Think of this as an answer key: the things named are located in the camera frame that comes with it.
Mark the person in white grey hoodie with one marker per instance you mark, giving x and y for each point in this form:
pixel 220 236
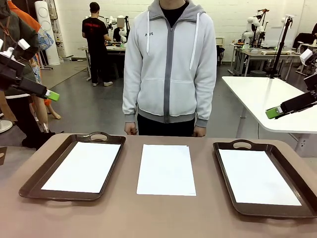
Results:
pixel 169 62

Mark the person left hand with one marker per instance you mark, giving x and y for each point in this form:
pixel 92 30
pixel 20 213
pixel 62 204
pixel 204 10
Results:
pixel 199 132

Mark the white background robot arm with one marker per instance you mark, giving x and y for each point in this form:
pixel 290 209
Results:
pixel 251 27

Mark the white A4 paper stack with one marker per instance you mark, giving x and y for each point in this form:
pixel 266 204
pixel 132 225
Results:
pixel 166 171

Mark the white table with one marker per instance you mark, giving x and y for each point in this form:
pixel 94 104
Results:
pixel 255 99

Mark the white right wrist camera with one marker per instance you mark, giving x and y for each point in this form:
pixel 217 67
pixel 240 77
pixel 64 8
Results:
pixel 306 56

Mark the grey background workbench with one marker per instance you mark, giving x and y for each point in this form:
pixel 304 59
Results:
pixel 262 53

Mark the person in dark green jacket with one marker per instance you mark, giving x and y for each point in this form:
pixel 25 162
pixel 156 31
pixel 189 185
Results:
pixel 17 32

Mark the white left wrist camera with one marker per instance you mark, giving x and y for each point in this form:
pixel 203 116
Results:
pixel 23 44

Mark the person left forearm white sleeve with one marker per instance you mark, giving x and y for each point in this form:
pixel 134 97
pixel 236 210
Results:
pixel 205 99

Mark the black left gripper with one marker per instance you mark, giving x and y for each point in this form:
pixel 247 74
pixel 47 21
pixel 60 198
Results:
pixel 11 74

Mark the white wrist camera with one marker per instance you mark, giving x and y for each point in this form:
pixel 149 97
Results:
pixel 306 56
pixel 23 44

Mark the black office chair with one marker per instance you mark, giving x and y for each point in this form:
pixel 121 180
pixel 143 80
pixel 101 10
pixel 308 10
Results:
pixel 303 39

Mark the person right forearm white sleeve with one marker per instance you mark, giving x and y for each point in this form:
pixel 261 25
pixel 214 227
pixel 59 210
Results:
pixel 130 99

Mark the background workbench with items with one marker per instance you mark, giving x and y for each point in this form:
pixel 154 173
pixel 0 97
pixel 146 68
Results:
pixel 115 48

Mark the seated person in dark clothes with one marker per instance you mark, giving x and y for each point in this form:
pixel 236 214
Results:
pixel 117 32

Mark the white A4 paper sheet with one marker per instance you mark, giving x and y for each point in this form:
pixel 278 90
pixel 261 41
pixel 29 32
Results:
pixel 81 168
pixel 257 178

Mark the white tower air conditioner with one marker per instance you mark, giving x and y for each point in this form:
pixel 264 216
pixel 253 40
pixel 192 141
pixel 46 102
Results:
pixel 48 32

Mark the person right hand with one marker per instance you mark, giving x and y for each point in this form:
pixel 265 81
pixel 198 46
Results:
pixel 131 129

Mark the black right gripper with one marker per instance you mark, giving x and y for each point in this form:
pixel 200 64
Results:
pixel 312 83

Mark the brown plastic serving tray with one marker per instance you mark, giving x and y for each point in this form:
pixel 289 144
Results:
pixel 32 183
pixel 284 158

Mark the man in black t-shirt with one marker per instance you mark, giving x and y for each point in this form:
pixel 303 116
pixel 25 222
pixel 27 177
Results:
pixel 95 37

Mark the black tripod stand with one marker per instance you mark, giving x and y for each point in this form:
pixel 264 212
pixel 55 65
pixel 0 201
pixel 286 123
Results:
pixel 281 47

